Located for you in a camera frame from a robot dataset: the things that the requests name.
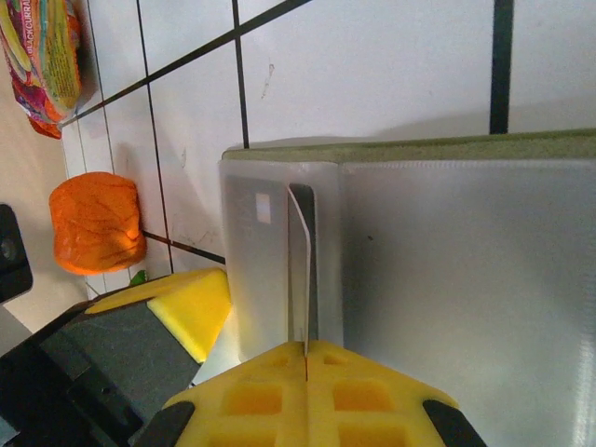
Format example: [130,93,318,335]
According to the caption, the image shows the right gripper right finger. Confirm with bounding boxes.
[305,339,488,447]

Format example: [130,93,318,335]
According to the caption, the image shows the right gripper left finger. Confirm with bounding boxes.
[128,339,309,447]

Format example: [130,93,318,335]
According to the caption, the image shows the grey credit card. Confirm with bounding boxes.
[222,174,289,364]
[286,183,314,369]

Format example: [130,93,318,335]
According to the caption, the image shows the clear plastic container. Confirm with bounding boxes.
[193,128,596,447]

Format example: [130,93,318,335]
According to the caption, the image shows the orange plush toy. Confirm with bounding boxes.
[48,171,148,276]

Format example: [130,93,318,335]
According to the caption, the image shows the colourful fruit candy bag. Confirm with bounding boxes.
[0,0,85,140]

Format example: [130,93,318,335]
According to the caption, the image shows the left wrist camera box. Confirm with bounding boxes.
[0,203,34,355]

